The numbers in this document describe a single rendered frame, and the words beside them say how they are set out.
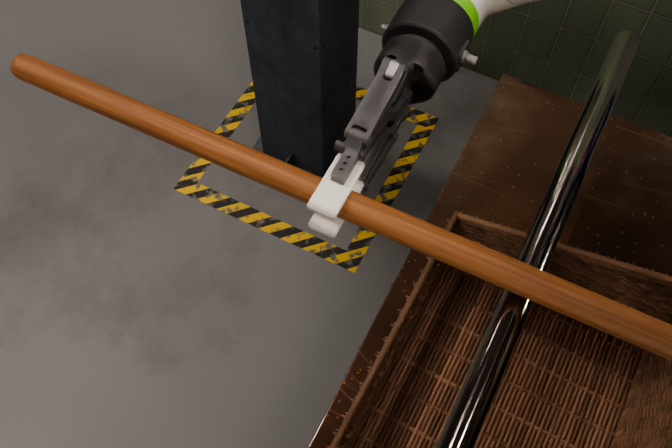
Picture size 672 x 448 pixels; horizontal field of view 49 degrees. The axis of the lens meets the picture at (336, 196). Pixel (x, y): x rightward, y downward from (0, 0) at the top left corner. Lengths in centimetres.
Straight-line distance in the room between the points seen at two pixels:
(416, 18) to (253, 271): 131
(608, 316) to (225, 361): 136
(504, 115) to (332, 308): 71
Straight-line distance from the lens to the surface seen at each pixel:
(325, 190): 71
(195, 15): 261
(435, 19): 82
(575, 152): 82
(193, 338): 197
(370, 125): 71
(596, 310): 70
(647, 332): 71
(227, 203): 213
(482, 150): 153
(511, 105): 162
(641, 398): 134
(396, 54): 80
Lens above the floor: 182
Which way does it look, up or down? 59 degrees down
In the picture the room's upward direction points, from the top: straight up
